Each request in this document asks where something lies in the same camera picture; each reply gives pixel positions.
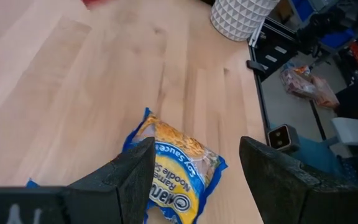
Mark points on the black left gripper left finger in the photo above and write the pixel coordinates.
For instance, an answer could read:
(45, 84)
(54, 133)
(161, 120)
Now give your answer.
(126, 186)

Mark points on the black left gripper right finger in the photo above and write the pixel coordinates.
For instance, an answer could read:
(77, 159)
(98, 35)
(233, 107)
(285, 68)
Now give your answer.
(278, 186)

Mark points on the blue Maruchan ramen packet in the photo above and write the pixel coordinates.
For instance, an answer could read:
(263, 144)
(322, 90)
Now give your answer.
(32, 184)
(182, 174)

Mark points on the red Maruchan ramen packet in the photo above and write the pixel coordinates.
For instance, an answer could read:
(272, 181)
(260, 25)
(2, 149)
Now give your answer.
(95, 2)

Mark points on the blue chair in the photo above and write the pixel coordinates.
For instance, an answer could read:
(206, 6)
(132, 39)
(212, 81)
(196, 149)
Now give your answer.
(353, 168)

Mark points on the plastic bag of packets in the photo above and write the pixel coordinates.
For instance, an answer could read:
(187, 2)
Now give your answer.
(309, 87)

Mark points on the succulent in white patterned pot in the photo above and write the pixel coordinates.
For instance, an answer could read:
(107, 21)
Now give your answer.
(241, 18)

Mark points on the small grey camera box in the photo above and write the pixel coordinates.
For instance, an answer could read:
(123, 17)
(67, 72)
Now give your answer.
(280, 138)

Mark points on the black frame clamp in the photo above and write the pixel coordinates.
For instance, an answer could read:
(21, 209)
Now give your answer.
(255, 66)

